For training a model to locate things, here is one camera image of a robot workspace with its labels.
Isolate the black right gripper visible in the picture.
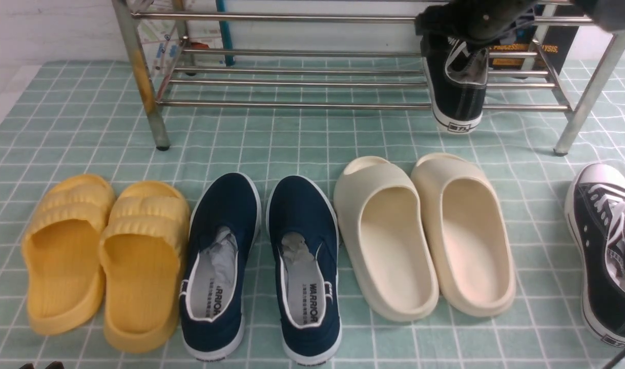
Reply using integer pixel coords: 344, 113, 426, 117
415, 1, 537, 49

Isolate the black canvas sneaker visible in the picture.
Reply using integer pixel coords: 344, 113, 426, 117
565, 163, 625, 347
421, 34, 490, 135

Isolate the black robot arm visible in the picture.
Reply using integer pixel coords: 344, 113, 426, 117
414, 1, 625, 51

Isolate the steel shoe rack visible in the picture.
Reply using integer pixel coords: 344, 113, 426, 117
112, 0, 625, 156

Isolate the right navy slip-on shoe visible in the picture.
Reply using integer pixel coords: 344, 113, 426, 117
265, 175, 342, 366

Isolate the navy slip-on shoe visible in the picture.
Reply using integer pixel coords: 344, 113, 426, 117
265, 175, 342, 366
178, 172, 261, 362

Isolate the left navy slip-on shoe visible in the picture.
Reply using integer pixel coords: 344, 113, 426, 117
178, 172, 261, 362

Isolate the green checkered cloth mat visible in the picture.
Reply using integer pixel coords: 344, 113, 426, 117
0, 60, 625, 368

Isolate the left cream rubber slide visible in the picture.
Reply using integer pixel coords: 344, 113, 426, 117
333, 156, 439, 322

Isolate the cream rubber slide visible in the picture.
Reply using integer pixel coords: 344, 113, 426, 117
333, 156, 439, 322
410, 153, 516, 317

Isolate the right cream rubber slide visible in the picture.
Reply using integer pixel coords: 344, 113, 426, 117
410, 153, 516, 317

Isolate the teal pole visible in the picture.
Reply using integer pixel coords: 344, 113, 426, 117
216, 0, 236, 66

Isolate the right yellow rubber slide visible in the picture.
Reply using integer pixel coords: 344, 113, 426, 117
98, 181, 191, 353

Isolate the yellow rubber slide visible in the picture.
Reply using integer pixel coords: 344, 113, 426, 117
98, 181, 191, 353
20, 173, 115, 336

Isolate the left yellow rubber slide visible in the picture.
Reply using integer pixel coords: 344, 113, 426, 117
20, 173, 115, 336

